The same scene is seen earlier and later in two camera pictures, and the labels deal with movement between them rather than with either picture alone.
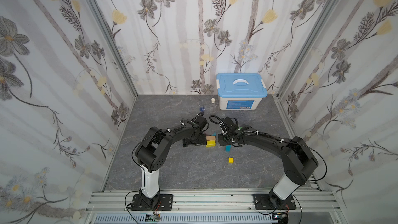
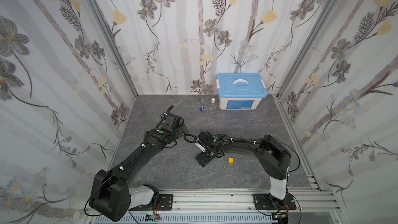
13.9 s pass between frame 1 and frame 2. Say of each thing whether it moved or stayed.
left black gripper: moved
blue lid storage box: stayed
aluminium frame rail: stayed
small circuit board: stayed
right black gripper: moved
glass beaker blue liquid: stayed
